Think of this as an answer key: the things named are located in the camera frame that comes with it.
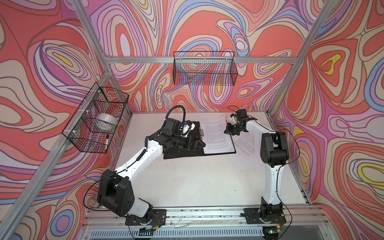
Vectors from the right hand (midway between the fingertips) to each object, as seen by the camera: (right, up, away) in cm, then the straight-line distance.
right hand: (225, 133), depth 103 cm
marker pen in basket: (-65, -2, -32) cm, 72 cm away
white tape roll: (-66, +9, -30) cm, 73 cm away
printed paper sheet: (-7, -5, -1) cm, 9 cm away
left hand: (-19, -4, -27) cm, 34 cm away
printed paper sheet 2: (+12, -9, -4) cm, 15 cm away
